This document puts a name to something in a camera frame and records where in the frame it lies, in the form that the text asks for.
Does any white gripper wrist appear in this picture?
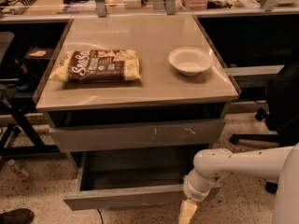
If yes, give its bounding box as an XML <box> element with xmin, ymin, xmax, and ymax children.
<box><xmin>178</xmin><ymin>169</ymin><xmax>218</xmax><ymax>224</ymax></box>

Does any grey drawer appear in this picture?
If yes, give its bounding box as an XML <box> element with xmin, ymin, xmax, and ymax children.
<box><xmin>64</xmin><ymin>145</ymin><xmax>207</xmax><ymax>211</ymax></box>
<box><xmin>50</xmin><ymin>119</ymin><xmax>225</xmax><ymax>152</ymax></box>

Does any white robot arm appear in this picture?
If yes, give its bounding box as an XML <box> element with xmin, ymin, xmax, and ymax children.
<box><xmin>178</xmin><ymin>144</ymin><xmax>299</xmax><ymax>224</ymax></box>

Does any grey top drawer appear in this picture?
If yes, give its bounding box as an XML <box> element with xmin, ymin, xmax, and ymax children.
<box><xmin>50</xmin><ymin>119</ymin><xmax>225</xmax><ymax>152</ymax></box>

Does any grey drawer cabinet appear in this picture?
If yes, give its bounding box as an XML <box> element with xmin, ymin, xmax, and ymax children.
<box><xmin>32</xmin><ymin>13</ymin><xmax>241</xmax><ymax>173</ymax></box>

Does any black office chair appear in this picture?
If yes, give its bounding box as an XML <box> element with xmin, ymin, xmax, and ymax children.
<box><xmin>228</xmin><ymin>59</ymin><xmax>299</xmax><ymax>195</ymax></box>

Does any white paper bowl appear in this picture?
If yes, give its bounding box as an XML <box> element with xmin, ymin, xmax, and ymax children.
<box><xmin>168</xmin><ymin>47</ymin><xmax>212</xmax><ymax>77</ymax></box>

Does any brown yellow snack bag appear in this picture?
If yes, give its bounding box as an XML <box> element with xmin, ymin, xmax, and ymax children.
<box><xmin>50</xmin><ymin>49</ymin><xmax>141</xmax><ymax>83</ymax></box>

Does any dark shoe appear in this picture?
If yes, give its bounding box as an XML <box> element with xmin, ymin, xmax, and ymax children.
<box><xmin>0</xmin><ymin>208</ymin><xmax>34</xmax><ymax>224</ymax></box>

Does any plastic water bottle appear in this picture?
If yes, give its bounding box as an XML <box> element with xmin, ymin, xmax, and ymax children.
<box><xmin>7</xmin><ymin>160</ymin><xmax>30</xmax><ymax>179</ymax></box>

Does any black power cable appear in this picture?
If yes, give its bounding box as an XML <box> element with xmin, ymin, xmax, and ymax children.
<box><xmin>96</xmin><ymin>208</ymin><xmax>105</xmax><ymax>224</ymax></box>

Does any black desk frame left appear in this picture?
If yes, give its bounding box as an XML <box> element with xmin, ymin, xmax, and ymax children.
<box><xmin>0</xmin><ymin>31</ymin><xmax>60</xmax><ymax>170</ymax></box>

